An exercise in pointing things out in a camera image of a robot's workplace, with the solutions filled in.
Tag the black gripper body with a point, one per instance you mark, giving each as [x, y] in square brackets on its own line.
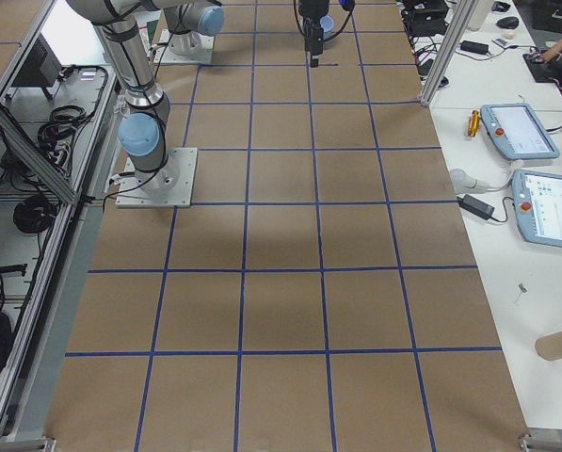
[310, 10]

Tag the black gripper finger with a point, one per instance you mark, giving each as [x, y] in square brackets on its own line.
[314, 40]

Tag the blue bowl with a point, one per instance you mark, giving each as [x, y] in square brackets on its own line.
[327, 24]

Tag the black power brick far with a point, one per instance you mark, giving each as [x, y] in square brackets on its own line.
[474, 47]

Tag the yellow screwdriver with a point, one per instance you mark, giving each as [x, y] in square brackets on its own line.
[473, 124]

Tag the black computer mouse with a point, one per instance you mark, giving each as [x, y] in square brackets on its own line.
[508, 23]

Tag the white light bulb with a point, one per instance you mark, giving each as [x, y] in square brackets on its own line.
[463, 183]

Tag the upper teach pendant tablet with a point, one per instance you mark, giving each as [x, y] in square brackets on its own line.
[517, 133]

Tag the teach pendant tablet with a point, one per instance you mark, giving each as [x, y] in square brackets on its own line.
[517, 133]
[538, 206]

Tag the black power adapter brick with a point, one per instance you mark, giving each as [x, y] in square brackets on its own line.
[475, 206]

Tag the dark grey box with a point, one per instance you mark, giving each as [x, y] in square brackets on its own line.
[40, 69]

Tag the lower teach pendant tablet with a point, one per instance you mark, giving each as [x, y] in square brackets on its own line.
[538, 206]

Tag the small metal screw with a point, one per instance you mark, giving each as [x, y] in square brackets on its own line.
[522, 291]

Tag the cardboard tube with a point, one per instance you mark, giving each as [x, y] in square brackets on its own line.
[549, 347]

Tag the aluminium frame post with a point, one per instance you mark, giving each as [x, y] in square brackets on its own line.
[462, 15]

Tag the aluminium frame rail left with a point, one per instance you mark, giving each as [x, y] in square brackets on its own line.
[21, 145]

